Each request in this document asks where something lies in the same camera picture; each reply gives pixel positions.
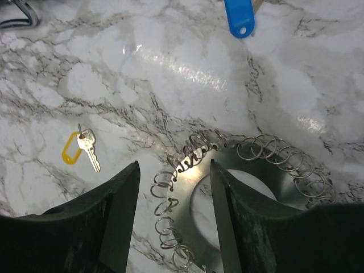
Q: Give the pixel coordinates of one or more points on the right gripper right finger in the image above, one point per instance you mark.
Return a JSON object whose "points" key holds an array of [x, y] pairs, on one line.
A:
{"points": [[258, 234]]}

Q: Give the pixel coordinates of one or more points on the black poker chip case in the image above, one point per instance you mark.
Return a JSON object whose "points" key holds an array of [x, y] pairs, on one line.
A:
{"points": [[18, 14]]}

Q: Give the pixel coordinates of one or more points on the key with yellow tag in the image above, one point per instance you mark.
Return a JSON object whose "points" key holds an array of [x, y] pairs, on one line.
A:
{"points": [[85, 141]]}

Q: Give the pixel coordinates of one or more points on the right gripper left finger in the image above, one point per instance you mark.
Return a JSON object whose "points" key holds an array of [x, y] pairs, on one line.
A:
{"points": [[90, 233]]}

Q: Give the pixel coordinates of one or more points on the key with blue tag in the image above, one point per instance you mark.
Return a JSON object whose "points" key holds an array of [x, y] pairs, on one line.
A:
{"points": [[241, 16]]}

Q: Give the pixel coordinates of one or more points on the metal disc with keyrings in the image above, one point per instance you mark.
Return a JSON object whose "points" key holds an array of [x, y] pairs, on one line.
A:
{"points": [[268, 164]]}

